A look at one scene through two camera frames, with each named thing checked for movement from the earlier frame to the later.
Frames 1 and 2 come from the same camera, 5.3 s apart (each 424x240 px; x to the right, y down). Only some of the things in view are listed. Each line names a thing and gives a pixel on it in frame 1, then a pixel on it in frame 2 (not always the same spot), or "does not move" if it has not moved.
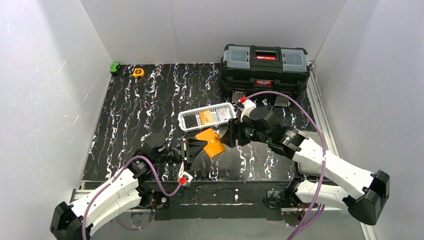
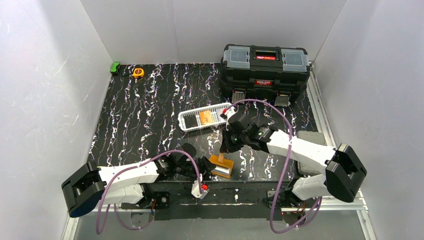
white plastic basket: x=207 y=116 does not move
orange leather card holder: x=214 y=147 -> x=224 y=167
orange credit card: x=206 y=117 does not move
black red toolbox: x=246 y=68 does not move
